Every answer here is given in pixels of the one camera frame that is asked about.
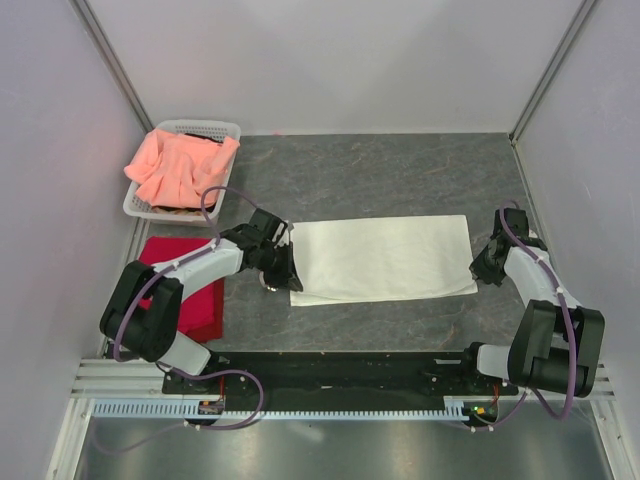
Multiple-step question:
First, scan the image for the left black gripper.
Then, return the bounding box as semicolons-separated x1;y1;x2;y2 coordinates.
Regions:
256;241;302;292

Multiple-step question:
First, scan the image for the white cloth napkin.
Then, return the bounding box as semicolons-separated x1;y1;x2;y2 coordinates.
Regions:
290;215;478;307

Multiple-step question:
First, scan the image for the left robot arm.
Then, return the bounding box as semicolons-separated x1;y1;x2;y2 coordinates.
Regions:
99;208;303;393

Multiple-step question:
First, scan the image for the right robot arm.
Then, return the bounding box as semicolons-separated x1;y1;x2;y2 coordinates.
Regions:
457;207;605;398

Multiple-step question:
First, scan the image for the red folded cloth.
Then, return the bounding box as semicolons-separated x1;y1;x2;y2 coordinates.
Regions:
139;236;225;343

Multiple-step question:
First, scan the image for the salmon pink cloth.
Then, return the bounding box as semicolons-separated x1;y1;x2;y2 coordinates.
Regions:
124;129;240;209

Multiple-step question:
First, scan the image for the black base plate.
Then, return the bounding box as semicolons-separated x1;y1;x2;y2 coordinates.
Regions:
163;351;517;400

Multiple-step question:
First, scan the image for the slotted cable duct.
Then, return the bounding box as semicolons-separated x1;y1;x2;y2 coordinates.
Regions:
92;398;471;422

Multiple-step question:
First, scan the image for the right aluminium frame post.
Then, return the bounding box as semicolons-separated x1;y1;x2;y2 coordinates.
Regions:
508;0;600;146

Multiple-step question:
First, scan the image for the aluminium frame post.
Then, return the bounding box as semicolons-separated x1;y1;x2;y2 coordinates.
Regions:
69;0;153;132
508;0;600;146

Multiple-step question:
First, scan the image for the left aluminium frame post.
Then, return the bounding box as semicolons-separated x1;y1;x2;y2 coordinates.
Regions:
69;0;153;132

